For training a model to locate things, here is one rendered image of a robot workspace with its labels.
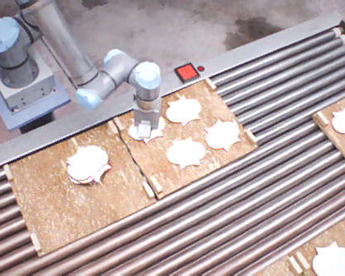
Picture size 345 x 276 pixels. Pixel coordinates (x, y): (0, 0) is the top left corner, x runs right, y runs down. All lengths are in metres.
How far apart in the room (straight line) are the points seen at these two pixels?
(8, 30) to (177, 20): 1.95
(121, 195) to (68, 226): 0.20
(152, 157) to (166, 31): 1.83
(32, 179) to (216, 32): 2.11
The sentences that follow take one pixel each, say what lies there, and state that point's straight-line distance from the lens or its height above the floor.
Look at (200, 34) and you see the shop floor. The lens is 3.19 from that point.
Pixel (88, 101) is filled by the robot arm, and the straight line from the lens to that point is 1.25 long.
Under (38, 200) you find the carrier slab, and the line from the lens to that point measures 1.44.
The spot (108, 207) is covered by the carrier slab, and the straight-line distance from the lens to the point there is 1.40.
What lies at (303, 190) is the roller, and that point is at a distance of 1.54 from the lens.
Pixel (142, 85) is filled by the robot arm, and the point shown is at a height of 1.23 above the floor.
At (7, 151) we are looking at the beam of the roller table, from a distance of 1.58.
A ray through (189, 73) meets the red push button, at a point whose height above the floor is 0.93.
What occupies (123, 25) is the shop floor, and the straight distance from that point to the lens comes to 3.23.
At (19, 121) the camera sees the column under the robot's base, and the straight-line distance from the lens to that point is 1.70.
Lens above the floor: 2.23
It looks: 58 degrees down
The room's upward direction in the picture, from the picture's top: 7 degrees clockwise
